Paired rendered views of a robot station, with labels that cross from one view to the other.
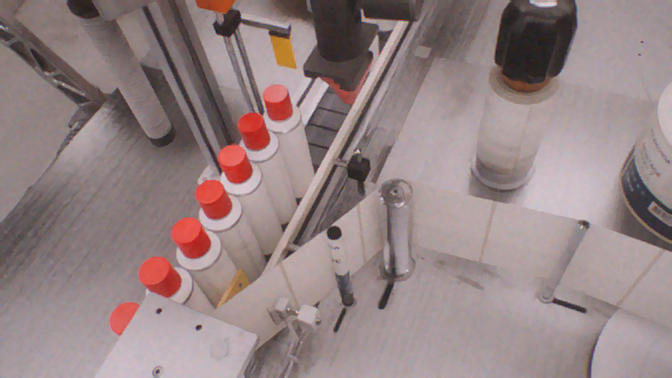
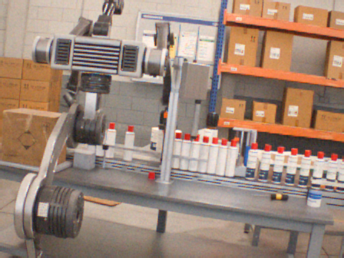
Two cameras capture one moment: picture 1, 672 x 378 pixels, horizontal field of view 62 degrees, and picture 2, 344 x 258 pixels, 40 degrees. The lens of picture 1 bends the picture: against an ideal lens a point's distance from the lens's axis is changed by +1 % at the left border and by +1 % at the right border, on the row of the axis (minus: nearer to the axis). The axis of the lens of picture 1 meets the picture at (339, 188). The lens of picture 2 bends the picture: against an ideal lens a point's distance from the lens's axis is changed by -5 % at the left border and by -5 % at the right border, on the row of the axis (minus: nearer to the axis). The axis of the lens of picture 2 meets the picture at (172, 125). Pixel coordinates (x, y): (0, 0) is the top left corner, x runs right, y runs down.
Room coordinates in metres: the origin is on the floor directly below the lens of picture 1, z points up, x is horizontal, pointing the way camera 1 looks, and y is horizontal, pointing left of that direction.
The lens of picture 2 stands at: (1.47, 2.61, 1.41)
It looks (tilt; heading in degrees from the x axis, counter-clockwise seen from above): 6 degrees down; 250
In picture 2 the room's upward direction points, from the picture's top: 7 degrees clockwise
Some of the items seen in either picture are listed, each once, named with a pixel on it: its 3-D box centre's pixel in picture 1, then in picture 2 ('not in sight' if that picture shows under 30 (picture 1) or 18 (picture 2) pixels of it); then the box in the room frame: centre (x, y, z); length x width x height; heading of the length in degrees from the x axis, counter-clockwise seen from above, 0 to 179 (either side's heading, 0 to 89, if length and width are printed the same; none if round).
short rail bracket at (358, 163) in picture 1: (359, 173); not in sight; (0.50, -0.03, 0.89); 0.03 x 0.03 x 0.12; 59
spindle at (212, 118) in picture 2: not in sight; (210, 133); (0.09, -0.39, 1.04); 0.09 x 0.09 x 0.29
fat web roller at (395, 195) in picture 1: (396, 233); not in sight; (0.33, -0.06, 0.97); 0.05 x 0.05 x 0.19
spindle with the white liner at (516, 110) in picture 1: (519, 97); (164, 133); (0.47, -0.25, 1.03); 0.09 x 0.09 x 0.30
